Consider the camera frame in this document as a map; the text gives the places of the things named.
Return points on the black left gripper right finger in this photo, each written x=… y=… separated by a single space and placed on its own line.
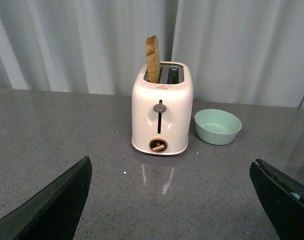
x=282 y=199

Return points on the white toaster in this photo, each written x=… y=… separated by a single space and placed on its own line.
x=161 y=112

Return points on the green bowl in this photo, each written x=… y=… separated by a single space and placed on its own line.
x=217 y=127

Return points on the toast bread slice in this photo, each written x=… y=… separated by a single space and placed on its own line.
x=153 y=59

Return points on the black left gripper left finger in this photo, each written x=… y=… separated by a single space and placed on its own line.
x=55 y=211

